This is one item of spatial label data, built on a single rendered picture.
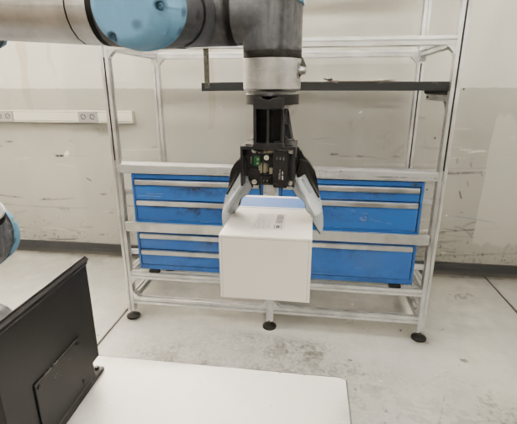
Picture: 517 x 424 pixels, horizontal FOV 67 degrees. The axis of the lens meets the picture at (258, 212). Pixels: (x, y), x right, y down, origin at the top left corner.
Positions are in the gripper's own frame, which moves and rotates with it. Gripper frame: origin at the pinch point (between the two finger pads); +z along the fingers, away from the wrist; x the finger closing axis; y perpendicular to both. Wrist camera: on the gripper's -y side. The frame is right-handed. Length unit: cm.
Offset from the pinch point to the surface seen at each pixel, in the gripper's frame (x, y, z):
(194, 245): -57, -140, 64
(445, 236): 104, -226, 84
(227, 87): -37, -141, -20
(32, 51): -199, -226, -44
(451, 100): 67, -139, -14
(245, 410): -5.6, -6.1, 41.2
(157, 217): -78, -140, 48
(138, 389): -30, -9, 41
